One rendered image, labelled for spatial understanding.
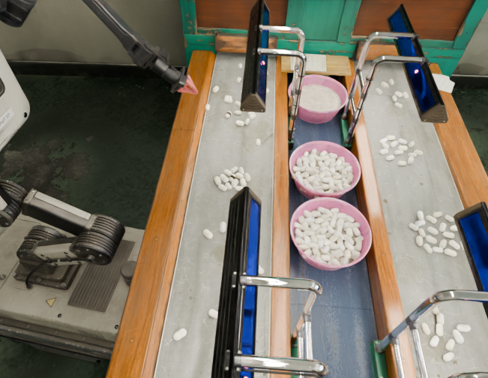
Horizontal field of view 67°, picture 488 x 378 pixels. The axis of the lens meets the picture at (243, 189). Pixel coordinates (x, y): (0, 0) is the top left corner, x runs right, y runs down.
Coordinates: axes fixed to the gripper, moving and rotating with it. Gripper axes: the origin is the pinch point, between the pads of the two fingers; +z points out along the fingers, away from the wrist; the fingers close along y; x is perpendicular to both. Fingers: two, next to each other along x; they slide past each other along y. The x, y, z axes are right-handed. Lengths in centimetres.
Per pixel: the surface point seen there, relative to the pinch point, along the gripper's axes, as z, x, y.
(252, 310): 7, -35, -95
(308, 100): 45, -21, 15
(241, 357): 3, -38, -105
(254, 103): 4.8, -32.7, -31.4
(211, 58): 7.3, 7.5, 40.3
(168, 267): 8, 6, -72
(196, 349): 18, 0, -95
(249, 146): 25.6, -6.1, -16.9
